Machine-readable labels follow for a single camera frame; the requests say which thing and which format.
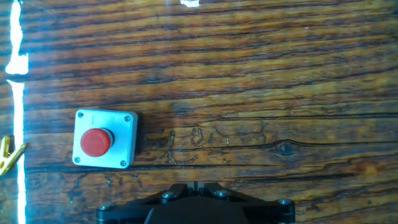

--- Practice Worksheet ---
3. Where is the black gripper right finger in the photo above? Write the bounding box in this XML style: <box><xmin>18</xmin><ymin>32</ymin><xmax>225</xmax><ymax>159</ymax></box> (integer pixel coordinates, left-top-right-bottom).
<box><xmin>196</xmin><ymin>182</ymin><xmax>296</xmax><ymax>224</ymax></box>

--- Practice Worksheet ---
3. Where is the wood grain board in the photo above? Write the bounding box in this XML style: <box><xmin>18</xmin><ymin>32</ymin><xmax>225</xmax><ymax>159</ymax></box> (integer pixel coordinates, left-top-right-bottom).
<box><xmin>0</xmin><ymin>0</ymin><xmax>398</xmax><ymax>224</ymax></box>

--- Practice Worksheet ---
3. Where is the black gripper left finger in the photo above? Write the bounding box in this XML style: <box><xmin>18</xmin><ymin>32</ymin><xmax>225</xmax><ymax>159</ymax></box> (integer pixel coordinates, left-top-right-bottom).
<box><xmin>95</xmin><ymin>182</ymin><xmax>198</xmax><ymax>224</ymax></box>

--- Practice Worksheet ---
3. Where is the yellow clothespin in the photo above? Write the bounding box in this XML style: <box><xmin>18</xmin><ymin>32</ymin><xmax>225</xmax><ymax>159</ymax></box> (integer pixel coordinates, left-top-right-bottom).
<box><xmin>0</xmin><ymin>135</ymin><xmax>27</xmax><ymax>177</ymax></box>

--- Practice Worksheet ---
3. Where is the grey box red mushroom button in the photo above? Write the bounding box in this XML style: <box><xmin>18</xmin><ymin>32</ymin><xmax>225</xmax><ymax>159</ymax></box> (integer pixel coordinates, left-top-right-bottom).
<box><xmin>72</xmin><ymin>108</ymin><xmax>139</xmax><ymax>169</ymax></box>

